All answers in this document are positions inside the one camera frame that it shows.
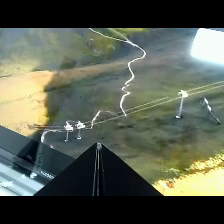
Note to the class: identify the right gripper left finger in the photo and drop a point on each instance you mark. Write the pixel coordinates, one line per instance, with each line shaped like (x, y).
(76, 180)

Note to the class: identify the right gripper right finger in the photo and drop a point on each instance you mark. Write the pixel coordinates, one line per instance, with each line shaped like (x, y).
(123, 180)

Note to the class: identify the silver frame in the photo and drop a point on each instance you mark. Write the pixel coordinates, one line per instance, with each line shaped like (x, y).
(13, 182)

